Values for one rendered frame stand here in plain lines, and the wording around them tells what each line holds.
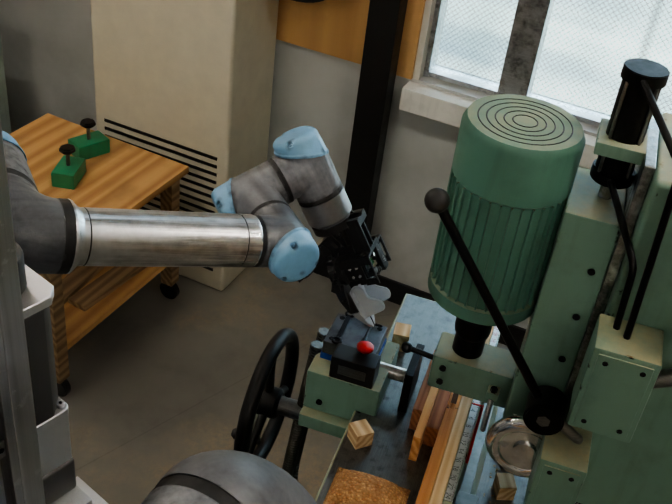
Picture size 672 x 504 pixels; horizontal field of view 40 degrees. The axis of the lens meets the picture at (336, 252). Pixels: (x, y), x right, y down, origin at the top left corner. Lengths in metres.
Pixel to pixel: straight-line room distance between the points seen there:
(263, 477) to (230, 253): 0.49
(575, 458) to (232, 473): 0.74
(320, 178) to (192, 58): 1.55
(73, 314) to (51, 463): 1.95
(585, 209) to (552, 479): 0.41
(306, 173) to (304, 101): 1.74
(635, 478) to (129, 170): 1.93
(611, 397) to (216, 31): 1.86
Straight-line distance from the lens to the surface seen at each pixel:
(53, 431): 1.02
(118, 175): 2.97
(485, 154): 1.29
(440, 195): 1.25
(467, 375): 1.58
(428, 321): 1.90
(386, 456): 1.62
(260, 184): 1.41
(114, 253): 1.22
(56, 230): 1.18
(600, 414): 1.37
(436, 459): 1.58
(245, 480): 0.83
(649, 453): 1.53
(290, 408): 1.78
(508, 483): 1.73
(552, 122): 1.36
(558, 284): 1.39
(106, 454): 2.81
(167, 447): 2.81
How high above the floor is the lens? 2.10
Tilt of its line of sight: 36 degrees down
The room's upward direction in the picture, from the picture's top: 8 degrees clockwise
